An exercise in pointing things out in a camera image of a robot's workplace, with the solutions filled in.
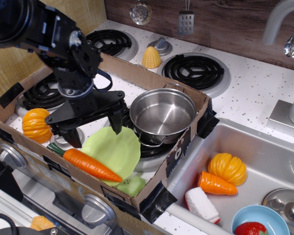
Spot silver stove knob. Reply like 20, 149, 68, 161
48, 128, 85, 153
148, 37, 173, 57

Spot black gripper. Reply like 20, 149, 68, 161
45, 89, 126, 148

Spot orange toy pumpkin in sink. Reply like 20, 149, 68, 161
208, 153, 247, 186

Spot hanging metal strainer ladle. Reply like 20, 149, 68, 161
130, 0, 152, 25

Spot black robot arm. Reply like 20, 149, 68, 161
0, 0, 126, 148

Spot hanging metal spatula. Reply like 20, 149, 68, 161
177, 0, 195, 36

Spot silver front panel knob left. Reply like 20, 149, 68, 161
0, 143, 27, 169

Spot silver front panel knob right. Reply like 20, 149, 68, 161
81, 193, 116, 227

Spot white red toy cheese wedge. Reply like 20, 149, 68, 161
184, 187, 220, 224

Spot light green plastic plate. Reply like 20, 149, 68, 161
80, 126, 141, 180

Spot silver faucet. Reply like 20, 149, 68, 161
262, 0, 294, 137

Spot silver sink basin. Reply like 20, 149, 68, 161
167, 119, 294, 235

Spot black burner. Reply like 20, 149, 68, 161
103, 105, 179, 173
86, 29, 139, 62
15, 73, 66, 118
157, 52, 231, 98

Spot front right black burner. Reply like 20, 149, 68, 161
103, 105, 179, 173

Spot green toy vegetable under plate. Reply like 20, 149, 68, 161
117, 176, 146, 197

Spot yellow toy corn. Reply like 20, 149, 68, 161
142, 46, 161, 69

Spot silver sink drain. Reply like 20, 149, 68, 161
262, 188, 294, 235

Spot back left black burner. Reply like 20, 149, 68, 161
86, 29, 139, 62

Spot orange toy carrot piece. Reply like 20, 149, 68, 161
197, 171, 238, 195

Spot silver stove knob lower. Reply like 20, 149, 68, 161
48, 128, 85, 153

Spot silver stove knob back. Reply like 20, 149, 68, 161
148, 37, 173, 57

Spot orange toy pumpkin in fence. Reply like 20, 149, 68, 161
22, 108, 52, 144

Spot silver panel knob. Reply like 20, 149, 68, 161
81, 193, 116, 227
0, 143, 27, 169

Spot light blue bowl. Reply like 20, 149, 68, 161
231, 205, 290, 235

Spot red toy strawberry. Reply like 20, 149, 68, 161
234, 222, 269, 235

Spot back right black burner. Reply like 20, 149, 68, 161
157, 52, 231, 98

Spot brown cardboard fence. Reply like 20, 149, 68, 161
0, 45, 220, 224

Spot stainless steel pot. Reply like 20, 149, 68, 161
129, 87, 197, 148

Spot front left black burner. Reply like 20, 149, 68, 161
15, 73, 66, 118

